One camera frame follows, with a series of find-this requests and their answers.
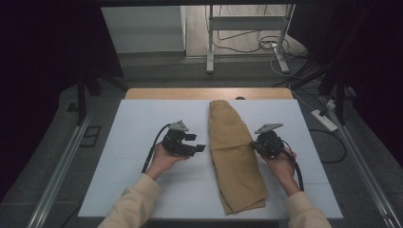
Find white metal stand frame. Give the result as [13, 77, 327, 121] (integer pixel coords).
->
[205, 3, 297, 74]

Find aluminium floor rail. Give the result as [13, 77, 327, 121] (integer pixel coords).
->
[322, 98, 403, 228]
[27, 113, 93, 228]

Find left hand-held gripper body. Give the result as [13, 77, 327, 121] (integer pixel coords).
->
[162, 120, 193, 156]

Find person's right hand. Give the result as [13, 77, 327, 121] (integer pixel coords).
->
[259, 147, 301, 198]

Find person's left hand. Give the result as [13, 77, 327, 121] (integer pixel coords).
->
[144, 142, 191, 182]

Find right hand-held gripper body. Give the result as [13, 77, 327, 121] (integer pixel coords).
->
[254, 123, 285, 158]

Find right hand-held gripper black cable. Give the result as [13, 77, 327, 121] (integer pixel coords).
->
[279, 139, 305, 193]

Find left hand-held gripper black cable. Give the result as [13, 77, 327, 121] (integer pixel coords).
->
[141, 123, 174, 175]

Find white power strip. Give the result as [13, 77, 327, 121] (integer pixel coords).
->
[311, 108, 339, 132]

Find white floor cable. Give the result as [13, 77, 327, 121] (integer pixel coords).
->
[270, 53, 317, 112]

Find tangled black floor cables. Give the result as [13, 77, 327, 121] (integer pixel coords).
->
[212, 29, 308, 61]

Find black tripod stand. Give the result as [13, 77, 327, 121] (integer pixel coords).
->
[75, 67, 127, 126]

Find black floor plate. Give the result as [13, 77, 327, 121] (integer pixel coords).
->
[79, 125, 103, 148]

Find black floor cable loop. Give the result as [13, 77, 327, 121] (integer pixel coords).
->
[308, 127, 347, 164]

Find black stand with angled legs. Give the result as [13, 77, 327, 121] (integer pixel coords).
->
[289, 47, 350, 126]

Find dark curtain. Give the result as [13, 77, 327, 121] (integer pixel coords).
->
[0, 0, 125, 200]
[288, 0, 403, 165]

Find tan pants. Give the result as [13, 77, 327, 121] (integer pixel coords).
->
[208, 100, 270, 216]

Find white table cover board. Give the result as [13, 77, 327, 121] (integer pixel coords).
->
[78, 99, 344, 220]

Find hand-held gripper black cable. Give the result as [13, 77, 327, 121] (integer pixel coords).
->
[141, 123, 174, 175]
[279, 139, 305, 193]

